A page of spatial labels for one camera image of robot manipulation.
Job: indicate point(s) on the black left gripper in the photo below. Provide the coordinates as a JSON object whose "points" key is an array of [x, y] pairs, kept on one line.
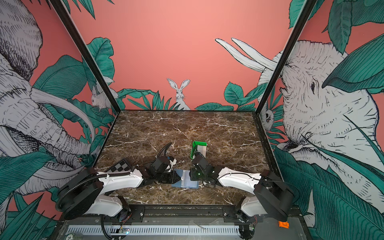
{"points": [[173, 177]]}

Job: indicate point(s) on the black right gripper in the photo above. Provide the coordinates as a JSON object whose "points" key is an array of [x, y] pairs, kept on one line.
{"points": [[193, 176]]}

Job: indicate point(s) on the blue leather card holder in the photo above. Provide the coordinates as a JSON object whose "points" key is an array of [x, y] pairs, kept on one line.
{"points": [[185, 182]]}

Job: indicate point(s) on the green plastic card tray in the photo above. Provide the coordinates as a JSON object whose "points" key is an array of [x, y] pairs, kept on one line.
{"points": [[194, 151]]}

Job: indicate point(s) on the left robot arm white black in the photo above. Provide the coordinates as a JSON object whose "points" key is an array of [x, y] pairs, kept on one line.
{"points": [[87, 193]]}

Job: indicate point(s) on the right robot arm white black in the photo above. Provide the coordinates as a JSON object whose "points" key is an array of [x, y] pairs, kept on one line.
{"points": [[271, 196]]}

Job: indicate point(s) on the stack of credit cards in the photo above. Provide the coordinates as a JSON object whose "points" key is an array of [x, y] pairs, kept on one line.
{"points": [[202, 150]]}

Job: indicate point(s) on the black white checkerboard plate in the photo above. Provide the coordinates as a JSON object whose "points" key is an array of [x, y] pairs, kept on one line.
{"points": [[121, 166]]}

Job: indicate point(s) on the green lit circuit board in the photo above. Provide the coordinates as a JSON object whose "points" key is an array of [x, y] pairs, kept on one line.
{"points": [[124, 231]]}

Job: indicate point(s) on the orange connector clip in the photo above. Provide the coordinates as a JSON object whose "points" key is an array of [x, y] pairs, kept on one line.
{"points": [[285, 225]]}

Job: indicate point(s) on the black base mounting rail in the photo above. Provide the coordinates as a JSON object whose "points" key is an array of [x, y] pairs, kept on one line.
{"points": [[230, 213]]}

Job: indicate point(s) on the white slotted cable duct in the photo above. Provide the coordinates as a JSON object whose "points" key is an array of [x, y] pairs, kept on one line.
{"points": [[168, 230]]}

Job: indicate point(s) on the black left frame post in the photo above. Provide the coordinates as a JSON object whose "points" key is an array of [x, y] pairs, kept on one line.
{"points": [[67, 21]]}

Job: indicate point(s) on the black frame post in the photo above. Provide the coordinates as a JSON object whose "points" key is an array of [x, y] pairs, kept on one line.
{"points": [[301, 21], [67, 21]]}

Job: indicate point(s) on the black right frame post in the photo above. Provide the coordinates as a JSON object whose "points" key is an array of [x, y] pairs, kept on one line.
{"points": [[301, 21]]}

